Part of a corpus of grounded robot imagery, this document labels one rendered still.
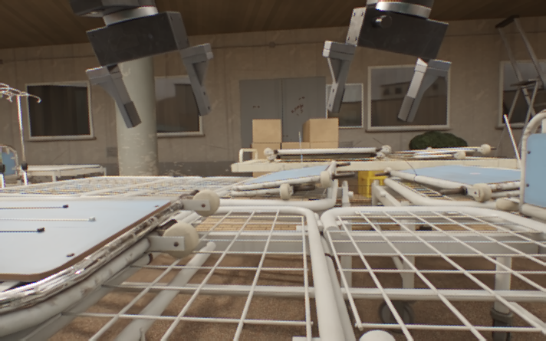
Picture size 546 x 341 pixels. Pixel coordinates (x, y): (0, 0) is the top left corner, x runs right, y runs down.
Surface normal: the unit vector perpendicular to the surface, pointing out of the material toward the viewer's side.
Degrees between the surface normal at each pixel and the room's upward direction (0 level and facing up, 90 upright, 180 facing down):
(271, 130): 90
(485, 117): 90
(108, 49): 114
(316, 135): 90
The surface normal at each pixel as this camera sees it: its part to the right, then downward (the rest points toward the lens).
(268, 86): -0.09, 0.07
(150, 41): -0.10, 0.47
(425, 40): 0.11, 0.47
